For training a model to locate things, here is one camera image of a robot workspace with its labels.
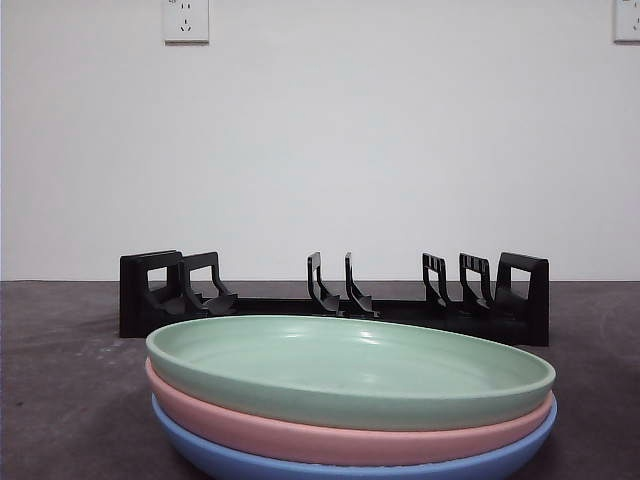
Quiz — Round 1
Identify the green round plate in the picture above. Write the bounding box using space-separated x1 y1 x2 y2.
144 313 558 433

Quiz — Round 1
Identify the pink round plate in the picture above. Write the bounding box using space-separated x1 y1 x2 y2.
144 359 558 466

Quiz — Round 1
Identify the blue round plate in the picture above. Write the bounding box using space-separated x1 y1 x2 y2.
150 392 560 480

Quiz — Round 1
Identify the black plate rack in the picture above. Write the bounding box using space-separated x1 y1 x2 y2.
118 248 551 348

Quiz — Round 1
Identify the white wall socket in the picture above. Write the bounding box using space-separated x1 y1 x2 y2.
163 0 211 46
613 0 640 44

